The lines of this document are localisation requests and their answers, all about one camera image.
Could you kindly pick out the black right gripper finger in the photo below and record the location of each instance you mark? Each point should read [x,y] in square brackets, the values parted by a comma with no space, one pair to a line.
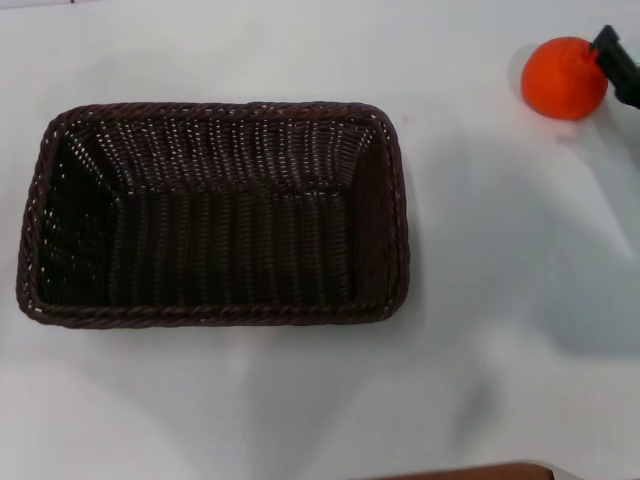
[622,70]

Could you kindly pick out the dark brown woven basket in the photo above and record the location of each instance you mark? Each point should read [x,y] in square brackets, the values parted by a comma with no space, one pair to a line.
[220,240]

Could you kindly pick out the orange toy fruit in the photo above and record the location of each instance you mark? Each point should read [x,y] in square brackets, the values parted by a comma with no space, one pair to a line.
[560,82]

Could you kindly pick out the white tablecloth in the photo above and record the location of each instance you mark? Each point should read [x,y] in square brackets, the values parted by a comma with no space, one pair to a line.
[500,300]

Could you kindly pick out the brown wooden edge piece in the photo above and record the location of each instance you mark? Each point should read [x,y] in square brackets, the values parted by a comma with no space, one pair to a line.
[470,472]

